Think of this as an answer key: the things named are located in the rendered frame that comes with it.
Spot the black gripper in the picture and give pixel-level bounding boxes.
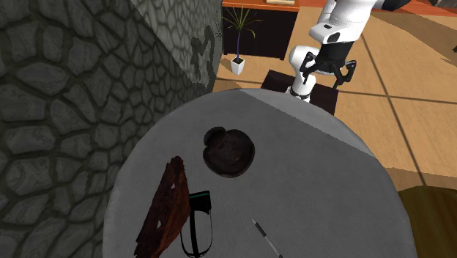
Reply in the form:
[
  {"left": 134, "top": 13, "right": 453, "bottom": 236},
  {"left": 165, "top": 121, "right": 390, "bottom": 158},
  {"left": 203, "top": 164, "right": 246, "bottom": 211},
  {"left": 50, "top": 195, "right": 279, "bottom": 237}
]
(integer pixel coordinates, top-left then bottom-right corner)
[{"left": 299, "top": 40, "right": 357, "bottom": 90}]

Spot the dark robot stand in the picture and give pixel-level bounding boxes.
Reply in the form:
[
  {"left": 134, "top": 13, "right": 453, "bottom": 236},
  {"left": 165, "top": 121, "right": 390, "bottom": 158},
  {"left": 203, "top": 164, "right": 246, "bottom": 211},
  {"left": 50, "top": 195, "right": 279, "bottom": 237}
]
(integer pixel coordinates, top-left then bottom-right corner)
[{"left": 260, "top": 69, "right": 339, "bottom": 117}]

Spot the dark cabinet with orange top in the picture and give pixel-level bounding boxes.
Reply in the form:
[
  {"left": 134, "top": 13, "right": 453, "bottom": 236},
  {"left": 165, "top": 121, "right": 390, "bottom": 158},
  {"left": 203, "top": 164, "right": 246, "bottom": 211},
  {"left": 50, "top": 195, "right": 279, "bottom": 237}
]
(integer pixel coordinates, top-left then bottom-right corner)
[{"left": 221, "top": 0, "right": 301, "bottom": 62}]

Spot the potted plant in white pot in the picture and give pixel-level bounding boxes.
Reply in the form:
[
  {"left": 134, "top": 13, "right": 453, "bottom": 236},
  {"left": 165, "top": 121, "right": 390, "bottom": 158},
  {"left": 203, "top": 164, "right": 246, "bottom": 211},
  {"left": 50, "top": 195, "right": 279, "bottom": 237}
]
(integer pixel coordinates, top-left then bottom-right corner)
[{"left": 221, "top": 4, "right": 264, "bottom": 76}]

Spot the round grey table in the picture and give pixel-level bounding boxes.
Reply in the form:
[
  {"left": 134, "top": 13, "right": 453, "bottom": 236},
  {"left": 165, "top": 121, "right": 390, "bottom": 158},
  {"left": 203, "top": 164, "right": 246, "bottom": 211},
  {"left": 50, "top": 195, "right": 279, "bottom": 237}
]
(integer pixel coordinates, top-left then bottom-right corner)
[{"left": 103, "top": 88, "right": 419, "bottom": 258}]

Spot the dark brown bowl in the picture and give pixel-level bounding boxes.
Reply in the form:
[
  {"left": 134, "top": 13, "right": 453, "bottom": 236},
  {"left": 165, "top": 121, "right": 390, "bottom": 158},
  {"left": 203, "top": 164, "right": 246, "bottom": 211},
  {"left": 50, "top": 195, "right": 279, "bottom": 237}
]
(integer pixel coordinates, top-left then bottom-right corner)
[{"left": 202, "top": 126, "right": 256, "bottom": 179}]

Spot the grey pen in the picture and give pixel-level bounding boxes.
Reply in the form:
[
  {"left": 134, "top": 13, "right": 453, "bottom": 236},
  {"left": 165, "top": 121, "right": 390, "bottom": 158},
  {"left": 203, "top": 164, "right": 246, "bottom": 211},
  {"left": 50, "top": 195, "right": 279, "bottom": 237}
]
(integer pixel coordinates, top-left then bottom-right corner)
[{"left": 250, "top": 218, "right": 284, "bottom": 258}]

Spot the reddish brown wooden board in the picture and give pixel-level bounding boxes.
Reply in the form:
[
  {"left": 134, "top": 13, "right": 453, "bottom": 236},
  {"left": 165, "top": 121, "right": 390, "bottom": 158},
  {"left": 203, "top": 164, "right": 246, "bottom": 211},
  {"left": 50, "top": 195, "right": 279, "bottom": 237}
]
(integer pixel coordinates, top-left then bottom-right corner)
[{"left": 135, "top": 155, "right": 192, "bottom": 258}]

